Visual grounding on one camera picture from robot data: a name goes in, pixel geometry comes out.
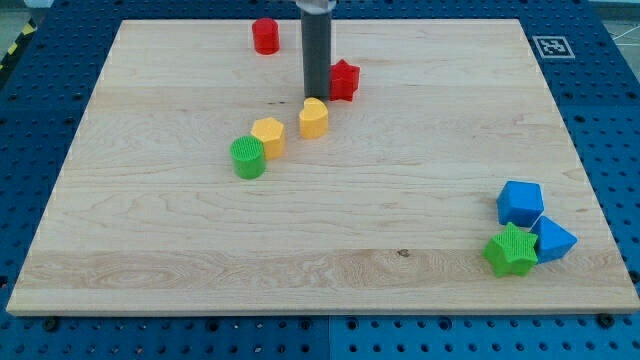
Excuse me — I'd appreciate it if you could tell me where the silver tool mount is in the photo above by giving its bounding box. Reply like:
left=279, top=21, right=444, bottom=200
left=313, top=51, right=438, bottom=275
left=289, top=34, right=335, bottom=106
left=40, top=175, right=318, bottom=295
left=295, top=0, right=337, bottom=13

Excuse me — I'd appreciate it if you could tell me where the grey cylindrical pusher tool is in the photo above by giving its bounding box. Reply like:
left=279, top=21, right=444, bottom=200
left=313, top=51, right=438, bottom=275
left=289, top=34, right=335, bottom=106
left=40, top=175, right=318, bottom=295
left=301, top=11, right=331, bottom=99

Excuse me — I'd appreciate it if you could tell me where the red star block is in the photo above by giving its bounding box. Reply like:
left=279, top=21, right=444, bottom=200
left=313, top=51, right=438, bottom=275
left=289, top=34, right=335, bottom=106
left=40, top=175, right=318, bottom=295
left=330, top=59, right=360, bottom=102

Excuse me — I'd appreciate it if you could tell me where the wooden board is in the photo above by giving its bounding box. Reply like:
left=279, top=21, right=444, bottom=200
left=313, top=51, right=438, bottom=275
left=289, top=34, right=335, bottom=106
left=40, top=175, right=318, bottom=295
left=7, top=19, right=639, bottom=317

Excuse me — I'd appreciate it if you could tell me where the green star block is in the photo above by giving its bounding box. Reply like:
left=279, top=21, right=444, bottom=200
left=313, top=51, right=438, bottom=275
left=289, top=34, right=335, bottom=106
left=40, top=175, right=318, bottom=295
left=482, top=222, right=538, bottom=278

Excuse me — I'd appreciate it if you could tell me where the red cylinder block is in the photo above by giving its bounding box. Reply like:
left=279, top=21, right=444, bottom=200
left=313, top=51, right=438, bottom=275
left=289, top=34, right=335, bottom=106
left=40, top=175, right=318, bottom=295
left=251, top=18, right=280, bottom=55

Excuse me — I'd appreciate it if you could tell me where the yellow heart block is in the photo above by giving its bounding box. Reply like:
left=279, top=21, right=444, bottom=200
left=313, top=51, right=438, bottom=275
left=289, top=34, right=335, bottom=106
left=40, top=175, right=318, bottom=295
left=299, top=97, right=329, bottom=139

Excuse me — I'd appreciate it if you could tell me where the yellow hexagon block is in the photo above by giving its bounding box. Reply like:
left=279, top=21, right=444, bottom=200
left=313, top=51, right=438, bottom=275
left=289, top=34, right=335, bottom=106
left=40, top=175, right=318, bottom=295
left=251, top=117, right=286, bottom=160

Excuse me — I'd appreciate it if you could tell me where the green cylinder block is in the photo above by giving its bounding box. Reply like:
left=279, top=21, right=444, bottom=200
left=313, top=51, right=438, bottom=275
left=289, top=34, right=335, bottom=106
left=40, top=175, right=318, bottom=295
left=230, top=135, right=266, bottom=179

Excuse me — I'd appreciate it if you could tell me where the white fiducial marker tag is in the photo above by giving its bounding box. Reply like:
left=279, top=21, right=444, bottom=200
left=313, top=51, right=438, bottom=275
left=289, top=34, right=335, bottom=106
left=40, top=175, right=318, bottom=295
left=532, top=35, right=575, bottom=59

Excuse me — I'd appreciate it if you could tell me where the blue cube block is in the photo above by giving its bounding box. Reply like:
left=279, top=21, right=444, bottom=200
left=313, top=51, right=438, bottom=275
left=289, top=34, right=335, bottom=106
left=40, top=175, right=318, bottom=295
left=496, top=180, right=544, bottom=228

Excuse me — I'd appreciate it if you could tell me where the blue triangle block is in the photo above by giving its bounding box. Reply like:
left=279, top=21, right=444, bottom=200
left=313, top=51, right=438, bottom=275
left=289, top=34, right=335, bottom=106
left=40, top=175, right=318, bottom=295
left=530, top=216, right=578, bottom=264

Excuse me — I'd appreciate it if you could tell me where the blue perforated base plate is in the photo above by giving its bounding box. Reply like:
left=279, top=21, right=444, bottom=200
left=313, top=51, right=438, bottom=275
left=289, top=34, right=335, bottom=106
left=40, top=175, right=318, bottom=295
left=1, top=1, right=639, bottom=359

